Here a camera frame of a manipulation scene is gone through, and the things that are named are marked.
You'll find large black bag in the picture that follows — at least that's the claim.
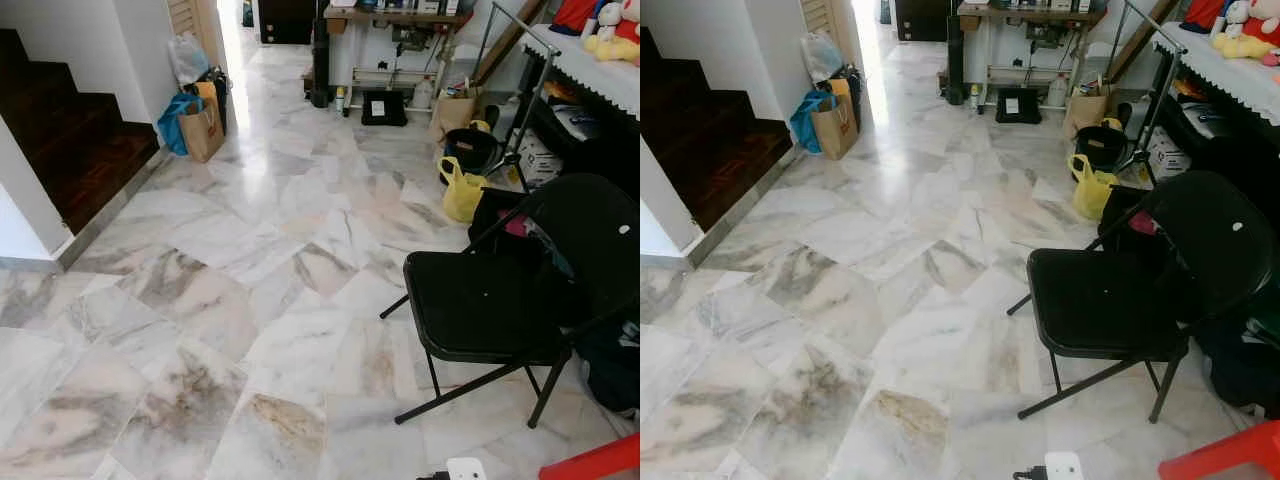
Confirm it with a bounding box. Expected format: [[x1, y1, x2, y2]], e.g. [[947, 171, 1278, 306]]
[[1195, 308, 1280, 421], [575, 318, 641, 417]]

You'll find white plush toy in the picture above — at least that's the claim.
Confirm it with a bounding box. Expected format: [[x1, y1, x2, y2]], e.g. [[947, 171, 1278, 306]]
[[597, 0, 641, 41], [1225, 0, 1280, 41]]

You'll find plain brown paper bag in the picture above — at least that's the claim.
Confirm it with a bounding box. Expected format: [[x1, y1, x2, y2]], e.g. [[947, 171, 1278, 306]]
[[1063, 84, 1113, 140], [431, 85, 484, 142]]

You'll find black bucket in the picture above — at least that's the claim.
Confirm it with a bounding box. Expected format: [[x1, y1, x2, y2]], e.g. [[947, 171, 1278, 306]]
[[1075, 124, 1130, 177], [443, 127, 501, 186]]

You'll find white cardboard box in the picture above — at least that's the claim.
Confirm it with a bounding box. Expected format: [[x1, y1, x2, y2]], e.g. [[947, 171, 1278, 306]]
[[1146, 125, 1194, 182], [515, 130, 567, 191]]

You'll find white lace tablecloth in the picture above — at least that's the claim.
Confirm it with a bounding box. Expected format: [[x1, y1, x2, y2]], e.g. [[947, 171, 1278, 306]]
[[1150, 20, 1280, 113], [519, 20, 641, 118]]

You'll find yellow plastic bag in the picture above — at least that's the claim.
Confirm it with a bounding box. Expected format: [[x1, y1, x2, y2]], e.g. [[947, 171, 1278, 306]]
[[1067, 152, 1119, 222], [438, 155, 490, 224]]

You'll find sewing machine table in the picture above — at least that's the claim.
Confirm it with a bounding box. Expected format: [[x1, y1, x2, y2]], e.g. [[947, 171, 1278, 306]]
[[955, 0, 1111, 110], [322, 0, 477, 113]]

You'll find black bag with pink item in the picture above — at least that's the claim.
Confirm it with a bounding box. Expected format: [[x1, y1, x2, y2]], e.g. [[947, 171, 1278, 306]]
[[468, 188, 543, 253], [1098, 185, 1167, 251]]

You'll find white plastic bag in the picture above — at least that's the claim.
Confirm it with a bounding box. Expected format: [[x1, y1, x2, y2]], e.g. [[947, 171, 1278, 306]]
[[168, 33, 211, 87], [800, 30, 844, 84]]

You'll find red plastic stool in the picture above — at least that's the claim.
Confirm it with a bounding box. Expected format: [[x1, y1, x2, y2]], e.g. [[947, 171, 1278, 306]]
[[1158, 420, 1280, 480], [538, 432, 641, 480]]

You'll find blue shopping bag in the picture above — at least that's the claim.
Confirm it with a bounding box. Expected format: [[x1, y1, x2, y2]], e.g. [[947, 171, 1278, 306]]
[[789, 90, 832, 155], [157, 92, 202, 157]]

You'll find brown paper bag red print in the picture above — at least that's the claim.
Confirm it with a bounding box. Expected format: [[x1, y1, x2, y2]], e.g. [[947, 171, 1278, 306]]
[[810, 93, 860, 162], [178, 95, 227, 164]]

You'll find black folding chair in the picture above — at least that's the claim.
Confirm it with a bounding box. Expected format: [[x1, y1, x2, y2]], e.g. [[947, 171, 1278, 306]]
[[1007, 170, 1280, 423], [380, 173, 641, 429]]

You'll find metal tripod stand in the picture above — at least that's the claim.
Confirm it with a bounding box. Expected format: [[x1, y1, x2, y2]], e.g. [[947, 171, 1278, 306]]
[[470, 0, 563, 193], [1105, 0, 1191, 187]]

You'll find dark wooden staircase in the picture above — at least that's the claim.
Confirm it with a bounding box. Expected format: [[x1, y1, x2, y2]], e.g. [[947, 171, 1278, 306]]
[[640, 25, 795, 233], [0, 28, 161, 236]]

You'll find black sewing pedal box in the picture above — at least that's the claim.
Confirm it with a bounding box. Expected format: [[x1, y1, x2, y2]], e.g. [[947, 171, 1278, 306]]
[[360, 90, 409, 127], [995, 88, 1043, 125]]

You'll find tall black speaker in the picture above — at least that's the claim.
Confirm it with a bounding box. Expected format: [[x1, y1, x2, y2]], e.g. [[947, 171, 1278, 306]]
[[945, 14, 967, 107], [310, 15, 334, 109]]

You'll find yellow plush toy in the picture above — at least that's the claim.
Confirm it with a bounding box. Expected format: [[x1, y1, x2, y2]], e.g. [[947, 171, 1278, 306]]
[[1212, 32, 1280, 60], [583, 33, 641, 67]]

